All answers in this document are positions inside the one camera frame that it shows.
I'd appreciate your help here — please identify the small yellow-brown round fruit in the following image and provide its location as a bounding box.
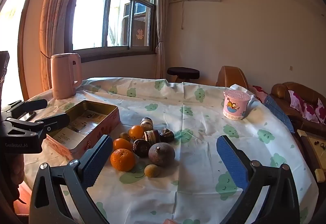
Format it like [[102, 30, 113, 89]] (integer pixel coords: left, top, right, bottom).
[[144, 164, 161, 178]]

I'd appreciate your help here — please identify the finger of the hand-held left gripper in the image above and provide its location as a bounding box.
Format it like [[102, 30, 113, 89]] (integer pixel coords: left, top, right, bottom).
[[6, 113, 70, 138], [1, 99, 48, 121]]

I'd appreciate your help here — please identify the blue plaid cloth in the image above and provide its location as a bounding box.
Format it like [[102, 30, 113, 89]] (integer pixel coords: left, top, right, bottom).
[[263, 94, 297, 134]]

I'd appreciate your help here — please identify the beige patterned curtain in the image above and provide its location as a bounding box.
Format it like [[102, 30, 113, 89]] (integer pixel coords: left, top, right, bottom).
[[155, 0, 174, 79], [39, 0, 88, 92]]

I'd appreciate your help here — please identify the wooden coffee table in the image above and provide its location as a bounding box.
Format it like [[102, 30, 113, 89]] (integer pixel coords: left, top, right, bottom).
[[297, 129, 326, 184]]

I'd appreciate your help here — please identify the black round stool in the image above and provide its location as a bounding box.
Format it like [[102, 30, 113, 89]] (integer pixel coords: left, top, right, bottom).
[[167, 67, 200, 83]]

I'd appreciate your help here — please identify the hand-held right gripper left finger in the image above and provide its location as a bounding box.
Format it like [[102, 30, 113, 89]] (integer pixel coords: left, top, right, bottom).
[[29, 134, 113, 224]]

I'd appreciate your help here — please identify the air conditioner cord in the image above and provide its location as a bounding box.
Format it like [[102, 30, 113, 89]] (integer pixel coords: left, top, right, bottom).
[[168, 0, 185, 30]]

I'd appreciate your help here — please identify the sliding glass window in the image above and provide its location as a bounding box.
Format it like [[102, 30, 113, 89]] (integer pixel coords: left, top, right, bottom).
[[65, 0, 157, 63]]

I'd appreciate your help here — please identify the wooden framed glass door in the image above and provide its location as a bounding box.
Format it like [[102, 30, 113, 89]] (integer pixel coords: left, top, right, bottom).
[[0, 0, 35, 102]]

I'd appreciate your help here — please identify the pink metal tin box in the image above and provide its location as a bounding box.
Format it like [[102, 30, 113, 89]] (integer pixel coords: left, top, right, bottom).
[[46, 100, 120, 163]]

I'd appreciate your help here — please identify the pink electric kettle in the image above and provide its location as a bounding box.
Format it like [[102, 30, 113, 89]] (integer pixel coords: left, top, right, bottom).
[[50, 53, 82, 100]]

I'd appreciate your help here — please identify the brown leather sofa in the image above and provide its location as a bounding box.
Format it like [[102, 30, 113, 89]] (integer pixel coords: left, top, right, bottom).
[[270, 82, 326, 138]]

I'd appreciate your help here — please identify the large purple round fruit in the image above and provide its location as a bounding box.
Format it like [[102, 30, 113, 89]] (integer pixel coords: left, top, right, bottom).
[[148, 142, 176, 166]]

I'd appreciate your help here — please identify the pink floral cushion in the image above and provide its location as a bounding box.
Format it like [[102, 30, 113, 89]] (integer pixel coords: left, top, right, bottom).
[[315, 99, 326, 124], [288, 90, 320, 123]]

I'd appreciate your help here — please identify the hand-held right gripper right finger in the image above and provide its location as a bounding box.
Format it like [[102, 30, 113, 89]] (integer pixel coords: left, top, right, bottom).
[[216, 135, 300, 224]]

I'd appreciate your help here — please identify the pink cartoon print cup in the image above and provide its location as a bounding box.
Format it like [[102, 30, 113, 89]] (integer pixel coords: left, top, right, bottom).
[[223, 90, 251, 121]]

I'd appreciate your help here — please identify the pink floral cloth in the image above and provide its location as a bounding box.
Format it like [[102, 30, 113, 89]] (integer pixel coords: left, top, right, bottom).
[[251, 85, 268, 104]]

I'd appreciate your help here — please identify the orange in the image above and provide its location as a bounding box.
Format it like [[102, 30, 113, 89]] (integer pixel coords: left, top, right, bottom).
[[128, 125, 145, 140], [113, 138, 133, 153], [110, 148, 135, 172]]

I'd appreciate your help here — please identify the white tablecloth with green clouds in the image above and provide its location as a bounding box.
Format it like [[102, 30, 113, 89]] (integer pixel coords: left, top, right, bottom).
[[23, 77, 320, 224]]

